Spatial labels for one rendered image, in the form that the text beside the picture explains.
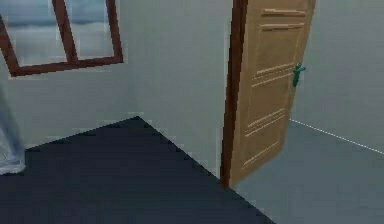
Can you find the tan wooden room door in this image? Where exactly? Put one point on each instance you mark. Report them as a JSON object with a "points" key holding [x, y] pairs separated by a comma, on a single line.
{"points": [[270, 93]]}

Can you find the brown framed window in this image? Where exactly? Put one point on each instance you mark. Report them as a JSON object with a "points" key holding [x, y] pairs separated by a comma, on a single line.
{"points": [[66, 36]]}

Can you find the pale grey curtain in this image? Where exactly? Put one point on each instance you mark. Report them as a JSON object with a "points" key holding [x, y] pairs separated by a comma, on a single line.
{"points": [[9, 140]]}

